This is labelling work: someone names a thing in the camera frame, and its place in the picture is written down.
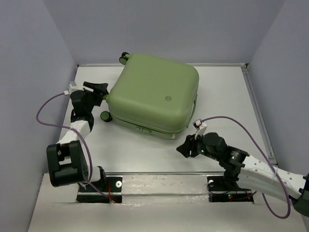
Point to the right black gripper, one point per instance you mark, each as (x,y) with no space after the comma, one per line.
(189,144)

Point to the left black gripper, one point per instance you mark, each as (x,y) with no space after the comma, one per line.
(99,89)

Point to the green hard-shell suitcase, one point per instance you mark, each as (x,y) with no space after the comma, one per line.
(154,95)

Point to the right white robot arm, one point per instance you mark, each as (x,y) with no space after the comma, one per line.
(248,172)

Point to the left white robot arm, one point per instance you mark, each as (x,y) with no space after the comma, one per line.
(69,160)

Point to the white front cover board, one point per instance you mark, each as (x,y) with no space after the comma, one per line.
(158,203)

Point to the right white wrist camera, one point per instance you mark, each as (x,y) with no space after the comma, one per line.
(200,126)

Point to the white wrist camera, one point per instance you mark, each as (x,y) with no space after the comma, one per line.
(72,87)
(200,126)

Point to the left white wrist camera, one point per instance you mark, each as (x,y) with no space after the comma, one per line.
(72,87)

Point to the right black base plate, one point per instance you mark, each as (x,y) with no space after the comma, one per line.
(222,192)

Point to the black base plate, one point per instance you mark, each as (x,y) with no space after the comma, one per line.
(222,192)
(109,192)

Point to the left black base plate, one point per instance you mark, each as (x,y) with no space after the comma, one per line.
(109,192)

